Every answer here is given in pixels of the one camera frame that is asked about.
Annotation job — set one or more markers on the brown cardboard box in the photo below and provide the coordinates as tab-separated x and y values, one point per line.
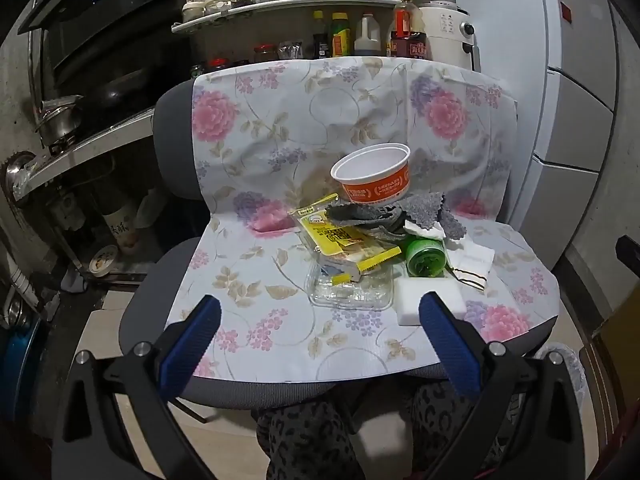
617	350

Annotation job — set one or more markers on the dark soy sauce bottle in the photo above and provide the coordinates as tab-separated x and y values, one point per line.
320	40

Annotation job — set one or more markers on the white sponge block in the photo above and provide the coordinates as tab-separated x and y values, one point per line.
407	305

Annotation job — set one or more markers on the green plastic bottle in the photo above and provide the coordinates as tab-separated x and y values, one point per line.
425	260

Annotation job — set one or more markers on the yellow green labelled bottle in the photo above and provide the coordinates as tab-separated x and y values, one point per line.
341	37

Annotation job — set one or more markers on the white plastic jug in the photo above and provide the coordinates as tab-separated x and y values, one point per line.
371	37

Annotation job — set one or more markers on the translucent plastic jug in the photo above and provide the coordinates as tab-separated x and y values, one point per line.
150	207

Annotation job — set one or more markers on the grey rag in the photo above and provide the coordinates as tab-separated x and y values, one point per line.
370	215

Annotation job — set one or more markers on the orange and white paper bowl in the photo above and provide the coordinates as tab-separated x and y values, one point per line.
375	185

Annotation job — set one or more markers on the white striped paper napkin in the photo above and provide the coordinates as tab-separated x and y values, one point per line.
472	260

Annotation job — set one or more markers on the yellow snack packet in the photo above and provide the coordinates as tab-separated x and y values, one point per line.
335	237

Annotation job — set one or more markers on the steel stove counter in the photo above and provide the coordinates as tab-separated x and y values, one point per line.
90	142

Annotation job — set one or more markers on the grey office chair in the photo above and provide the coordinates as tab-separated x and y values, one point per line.
172	150

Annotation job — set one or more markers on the black wok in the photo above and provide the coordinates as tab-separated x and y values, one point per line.
122	87

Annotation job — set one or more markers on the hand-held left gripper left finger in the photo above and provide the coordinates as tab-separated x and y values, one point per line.
192	340

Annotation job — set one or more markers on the small printed bowl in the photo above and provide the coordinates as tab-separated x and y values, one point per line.
103	260

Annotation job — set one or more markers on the white refrigerator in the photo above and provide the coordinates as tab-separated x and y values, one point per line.
550	85

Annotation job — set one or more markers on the white labelled bottle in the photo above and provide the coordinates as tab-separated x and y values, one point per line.
120	225

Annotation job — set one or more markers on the leopard print pants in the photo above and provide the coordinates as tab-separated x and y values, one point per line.
310	440

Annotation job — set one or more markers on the white kitchen appliance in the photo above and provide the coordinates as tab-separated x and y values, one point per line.
445	35

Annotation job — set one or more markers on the white curved shelf rack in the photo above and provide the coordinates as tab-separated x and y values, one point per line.
280	7

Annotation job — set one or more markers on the steel pot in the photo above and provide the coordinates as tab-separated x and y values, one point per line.
60	122

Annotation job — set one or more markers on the floral printed cloth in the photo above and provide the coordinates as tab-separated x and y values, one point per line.
280	125

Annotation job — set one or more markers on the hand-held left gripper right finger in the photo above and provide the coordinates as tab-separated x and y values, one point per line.
450	345

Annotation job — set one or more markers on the red lidded jar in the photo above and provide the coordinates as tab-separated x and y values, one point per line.
265	54

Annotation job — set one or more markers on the clear plastic tray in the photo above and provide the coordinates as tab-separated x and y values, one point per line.
350	296

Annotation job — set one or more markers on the white paper tissue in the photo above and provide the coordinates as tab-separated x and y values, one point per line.
422	230

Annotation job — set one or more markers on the black range hood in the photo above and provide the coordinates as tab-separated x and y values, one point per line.
100	15

